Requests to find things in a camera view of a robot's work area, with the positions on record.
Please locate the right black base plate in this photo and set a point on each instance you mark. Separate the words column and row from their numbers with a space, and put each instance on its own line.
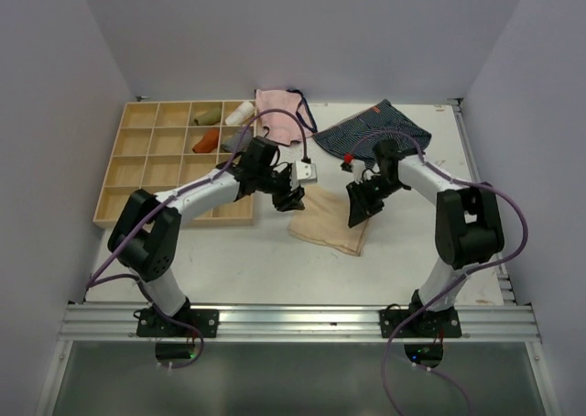
column 426, row 325

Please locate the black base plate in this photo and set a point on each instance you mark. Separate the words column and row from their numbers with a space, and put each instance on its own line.
column 152, row 324
column 426, row 325

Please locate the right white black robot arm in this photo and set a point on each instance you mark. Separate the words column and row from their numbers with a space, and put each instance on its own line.
column 468, row 229

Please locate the aluminium mounting rail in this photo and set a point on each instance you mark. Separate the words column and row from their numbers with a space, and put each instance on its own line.
column 118, row 322

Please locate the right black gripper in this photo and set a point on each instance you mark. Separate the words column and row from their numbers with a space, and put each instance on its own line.
column 362, row 206

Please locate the grey rolled underwear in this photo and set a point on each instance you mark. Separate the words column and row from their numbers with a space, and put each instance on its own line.
column 233, row 141

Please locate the white rolled underwear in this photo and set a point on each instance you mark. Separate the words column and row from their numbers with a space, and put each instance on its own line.
column 235, row 113

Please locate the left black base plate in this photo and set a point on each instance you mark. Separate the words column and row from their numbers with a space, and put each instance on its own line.
column 152, row 324

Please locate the beige underwear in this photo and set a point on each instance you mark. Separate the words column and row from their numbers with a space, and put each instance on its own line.
column 324, row 222

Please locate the blue striped boxer shorts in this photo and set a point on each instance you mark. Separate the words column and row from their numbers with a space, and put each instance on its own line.
column 358, row 134

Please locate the pink underwear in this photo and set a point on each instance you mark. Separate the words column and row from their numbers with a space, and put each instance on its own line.
column 279, row 126

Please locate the wooden compartment tray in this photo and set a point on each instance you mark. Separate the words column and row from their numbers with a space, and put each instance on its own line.
column 152, row 150

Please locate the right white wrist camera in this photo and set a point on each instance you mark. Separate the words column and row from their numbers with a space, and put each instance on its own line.
column 353, row 165

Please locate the orange rolled underwear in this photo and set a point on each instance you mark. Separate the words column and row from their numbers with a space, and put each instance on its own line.
column 208, row 142

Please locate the olive rolled underwear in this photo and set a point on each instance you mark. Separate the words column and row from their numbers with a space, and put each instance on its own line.
column 209, row 118

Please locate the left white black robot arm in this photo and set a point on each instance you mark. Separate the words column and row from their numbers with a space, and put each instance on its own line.
column 146, row 234

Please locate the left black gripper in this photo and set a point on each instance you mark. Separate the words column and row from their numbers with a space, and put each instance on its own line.
column 288, row 199

